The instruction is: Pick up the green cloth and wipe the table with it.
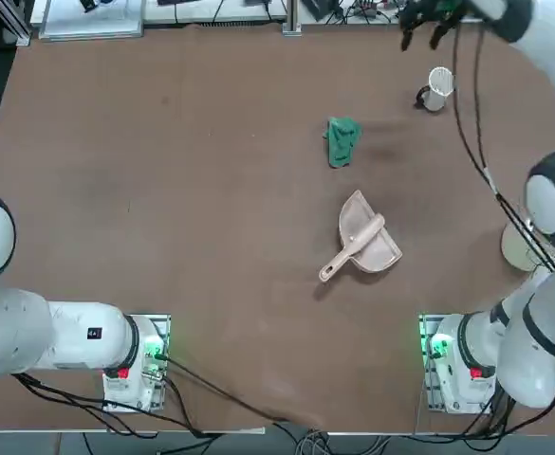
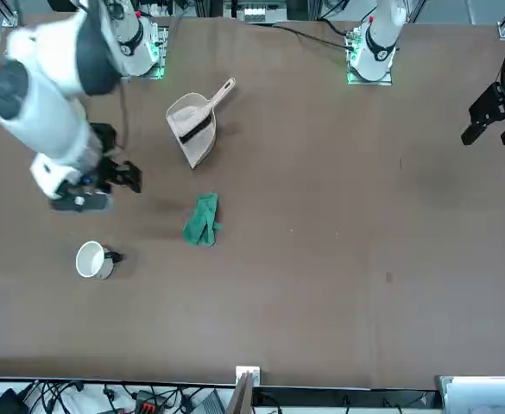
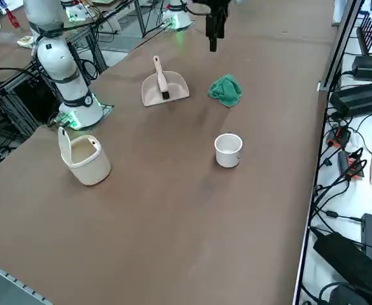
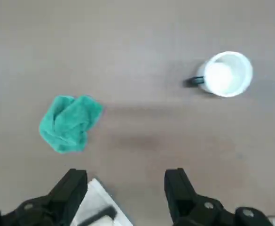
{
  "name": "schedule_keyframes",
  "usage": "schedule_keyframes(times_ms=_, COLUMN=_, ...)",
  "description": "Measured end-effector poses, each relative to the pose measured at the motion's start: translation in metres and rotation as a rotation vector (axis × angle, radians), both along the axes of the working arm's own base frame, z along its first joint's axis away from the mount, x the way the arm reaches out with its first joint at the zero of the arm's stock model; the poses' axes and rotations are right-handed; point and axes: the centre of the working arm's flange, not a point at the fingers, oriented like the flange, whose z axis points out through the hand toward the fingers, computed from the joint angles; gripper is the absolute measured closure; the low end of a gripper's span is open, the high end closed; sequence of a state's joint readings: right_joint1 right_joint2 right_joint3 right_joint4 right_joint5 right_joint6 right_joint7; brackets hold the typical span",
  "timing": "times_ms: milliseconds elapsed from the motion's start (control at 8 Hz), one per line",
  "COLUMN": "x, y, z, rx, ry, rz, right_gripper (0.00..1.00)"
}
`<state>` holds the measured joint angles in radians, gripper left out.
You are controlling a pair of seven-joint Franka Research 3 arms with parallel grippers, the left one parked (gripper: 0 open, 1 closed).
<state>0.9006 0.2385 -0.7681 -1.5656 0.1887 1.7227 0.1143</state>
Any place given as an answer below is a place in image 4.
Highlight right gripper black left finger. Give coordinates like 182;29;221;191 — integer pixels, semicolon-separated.
0;168;89;226

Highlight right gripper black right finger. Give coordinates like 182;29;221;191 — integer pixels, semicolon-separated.
164;167;272;226

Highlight green cloth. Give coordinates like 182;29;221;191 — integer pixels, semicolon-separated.
39;94;104;154

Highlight beige plastic dustpan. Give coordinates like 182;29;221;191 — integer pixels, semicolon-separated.
70;178;134;226

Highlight beige brush black bristles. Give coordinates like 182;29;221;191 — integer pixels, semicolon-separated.
79;204;119;226

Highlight white mug black handle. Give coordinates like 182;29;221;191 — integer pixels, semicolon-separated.
188;51;254;98

